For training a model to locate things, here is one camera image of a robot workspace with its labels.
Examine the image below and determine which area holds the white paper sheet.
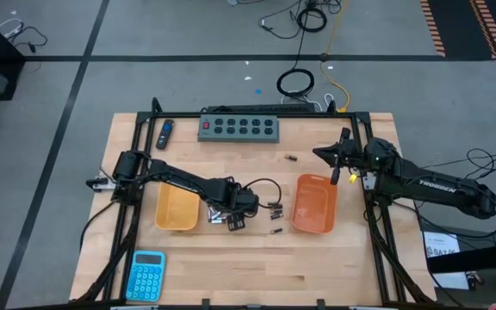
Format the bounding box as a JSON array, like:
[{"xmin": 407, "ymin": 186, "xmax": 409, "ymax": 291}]
[{"xmin": 422, "ymin": 231, "xmax": 469, "ymax": 290}]

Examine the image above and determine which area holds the white cable loop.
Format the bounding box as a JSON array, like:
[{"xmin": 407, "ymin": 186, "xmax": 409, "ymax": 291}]
[{"xmin": 280, "ymin": 89, "xmax": 336, "ymax": 112}]

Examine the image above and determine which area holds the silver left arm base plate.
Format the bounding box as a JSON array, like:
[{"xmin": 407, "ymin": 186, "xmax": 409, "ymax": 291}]
[{"xmin": 86, "ymin": 175, "xmax": 118, "ymax": 191}]

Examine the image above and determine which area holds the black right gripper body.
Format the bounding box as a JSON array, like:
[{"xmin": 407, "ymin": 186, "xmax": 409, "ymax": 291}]
[{"xmin": 331, "ymin": 127, "xmax": 368, "ymax": 186}]

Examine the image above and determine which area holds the yellow cable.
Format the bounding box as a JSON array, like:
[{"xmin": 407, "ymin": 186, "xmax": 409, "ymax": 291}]
[{"xmin": 319, "ymin": 0, "xmax": 351, "ymax": 114}]

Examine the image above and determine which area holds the black aluminium frame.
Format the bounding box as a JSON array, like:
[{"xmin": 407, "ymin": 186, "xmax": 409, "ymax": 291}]
[{"xmin": 73, "ymin": 97, "xmax": 437, "ymax": 310}]

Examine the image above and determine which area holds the small dark tool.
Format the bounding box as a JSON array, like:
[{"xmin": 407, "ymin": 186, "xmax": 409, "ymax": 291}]
[{"xmin": 466, "ymin": 270, "xmax": 486, "ymax": 291}]

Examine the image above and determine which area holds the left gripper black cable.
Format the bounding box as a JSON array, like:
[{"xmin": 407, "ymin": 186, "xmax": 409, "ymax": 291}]
[{"xmin": 242, "ymin": 177, "xmax": 283, "ymax": 211}]

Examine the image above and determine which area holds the black remote control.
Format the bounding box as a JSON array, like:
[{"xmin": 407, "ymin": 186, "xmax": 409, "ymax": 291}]
[{"xmin": 155, "ymin": 118, "xmax": 176, "ymax": 151}]

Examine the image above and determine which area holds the black floor cable white plug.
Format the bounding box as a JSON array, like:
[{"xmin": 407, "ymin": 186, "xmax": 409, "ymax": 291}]
[{"xmin": 258, "ymin": 0, "xmax": 305, "ymax": 40}]

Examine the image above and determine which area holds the black left arm floor cable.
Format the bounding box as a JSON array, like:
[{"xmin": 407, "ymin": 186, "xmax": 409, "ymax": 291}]
[{"xmin": 78, "ymin": 198, "xmax": 118, "ymax": 253}]

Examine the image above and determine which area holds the black cable with adapter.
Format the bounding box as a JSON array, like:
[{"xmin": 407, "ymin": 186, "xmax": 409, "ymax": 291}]
[{"xmin": 5, "ymin": 25, "xmax": 49, "ymax": 55}]

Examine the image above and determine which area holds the yellow plastic bin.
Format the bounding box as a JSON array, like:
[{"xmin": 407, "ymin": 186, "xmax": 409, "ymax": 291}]
[{"xmin": 154, "ymin": 180, "xmax": 202, "ymax": 233}]

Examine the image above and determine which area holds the grey side table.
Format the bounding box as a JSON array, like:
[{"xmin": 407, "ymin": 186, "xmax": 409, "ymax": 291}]
[{"xmin": 415, "ymin": 226, "xmax": 496, "ymax": 310}]

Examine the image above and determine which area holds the small black cable coil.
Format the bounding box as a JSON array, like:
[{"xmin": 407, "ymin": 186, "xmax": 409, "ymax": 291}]
[{"xmin": 295, "ymin": 6, "xmax": 329, "ymax": 34}]

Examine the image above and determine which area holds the grey metal power strip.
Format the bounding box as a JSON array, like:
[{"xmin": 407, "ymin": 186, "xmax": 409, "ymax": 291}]
[{"xmin": 197, "ymin": 115, "xmax": 281, "ymax": 144}]

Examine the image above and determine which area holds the orange plastic bin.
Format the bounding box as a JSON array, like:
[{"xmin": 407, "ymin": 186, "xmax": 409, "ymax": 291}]
[{"xmin": 290, "ymin": 173, "xmax": 338, "ymax": 235}]

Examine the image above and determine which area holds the blue calculator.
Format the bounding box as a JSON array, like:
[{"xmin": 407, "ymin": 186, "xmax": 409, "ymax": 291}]
[{"xmin": 125, "ymin": 250, "xmax": 167, "ymax": 303}]

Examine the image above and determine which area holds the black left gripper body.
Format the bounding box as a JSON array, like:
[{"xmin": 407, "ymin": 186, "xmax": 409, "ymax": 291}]
[{"xmin": 226, "ymin": 183, "xmax": 261, "ymax": 233}]

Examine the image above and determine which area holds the large black cable coil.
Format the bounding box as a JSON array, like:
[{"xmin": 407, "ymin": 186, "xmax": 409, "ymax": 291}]
[{"xmin": 276, "ymin": 67, "xmax": 316, "ymax": 98}]

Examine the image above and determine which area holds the black bar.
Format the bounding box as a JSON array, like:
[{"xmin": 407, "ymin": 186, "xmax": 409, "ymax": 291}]
[{"xmin": 426, "ymin": 240, "xmax": 496, "ymax": 275}]

